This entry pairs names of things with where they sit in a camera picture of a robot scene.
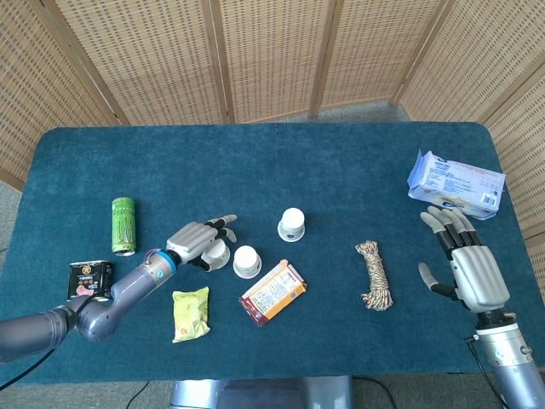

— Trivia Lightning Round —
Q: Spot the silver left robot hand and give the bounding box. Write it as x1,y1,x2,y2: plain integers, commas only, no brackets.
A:
165,214,238,273

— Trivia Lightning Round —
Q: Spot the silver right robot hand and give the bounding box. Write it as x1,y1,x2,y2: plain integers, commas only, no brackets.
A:
417,205,511,314

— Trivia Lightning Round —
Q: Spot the white cup blue-green flower print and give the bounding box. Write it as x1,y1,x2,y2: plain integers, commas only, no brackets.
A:
199,238,230,272

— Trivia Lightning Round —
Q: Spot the white cup green fern print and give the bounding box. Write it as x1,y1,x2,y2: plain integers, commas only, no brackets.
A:
232,245,262,279

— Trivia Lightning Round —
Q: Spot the white cup large blue flower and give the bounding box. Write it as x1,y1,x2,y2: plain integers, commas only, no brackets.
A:
277,207,307,243

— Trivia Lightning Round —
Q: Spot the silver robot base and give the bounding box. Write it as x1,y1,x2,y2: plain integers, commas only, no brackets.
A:
169,377,354,409

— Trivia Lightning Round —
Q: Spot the green energy drink can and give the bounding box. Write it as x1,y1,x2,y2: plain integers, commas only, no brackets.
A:
111,196,137,257

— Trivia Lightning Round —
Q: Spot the yellow-green snack bag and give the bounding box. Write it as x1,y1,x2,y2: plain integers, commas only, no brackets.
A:
171,285,212,344

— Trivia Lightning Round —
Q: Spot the blue-white tissue pack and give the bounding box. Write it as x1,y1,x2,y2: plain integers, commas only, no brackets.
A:
406,148,508,222

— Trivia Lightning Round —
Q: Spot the blue felt table cover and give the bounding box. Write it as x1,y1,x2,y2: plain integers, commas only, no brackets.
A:
0,121,540,387

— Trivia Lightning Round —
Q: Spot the orange and maroon cardboard box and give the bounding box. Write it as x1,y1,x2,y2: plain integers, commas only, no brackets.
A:
238,258,308,328

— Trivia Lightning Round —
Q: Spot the black luncheon meat tin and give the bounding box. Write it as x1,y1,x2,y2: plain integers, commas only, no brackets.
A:
67,260,115,302

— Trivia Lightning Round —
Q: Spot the woven bamboo folding screen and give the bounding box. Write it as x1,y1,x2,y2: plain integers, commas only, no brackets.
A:
0,0,545,308

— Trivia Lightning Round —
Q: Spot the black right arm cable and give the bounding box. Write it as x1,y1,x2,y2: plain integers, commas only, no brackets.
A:
465,335,512,409

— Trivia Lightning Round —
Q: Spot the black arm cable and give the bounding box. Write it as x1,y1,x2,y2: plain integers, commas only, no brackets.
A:
465,335,512,409
0,351,50,391

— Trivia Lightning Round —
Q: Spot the tan braided rope bundle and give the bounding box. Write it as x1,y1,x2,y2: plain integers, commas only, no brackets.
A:
354,239,394,312

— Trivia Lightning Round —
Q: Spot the black floor cable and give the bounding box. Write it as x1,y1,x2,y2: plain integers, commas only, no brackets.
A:
352,377,399,408
126,380,151,409

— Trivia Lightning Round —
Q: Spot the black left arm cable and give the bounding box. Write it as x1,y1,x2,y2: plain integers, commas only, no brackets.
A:
0,351,50,391

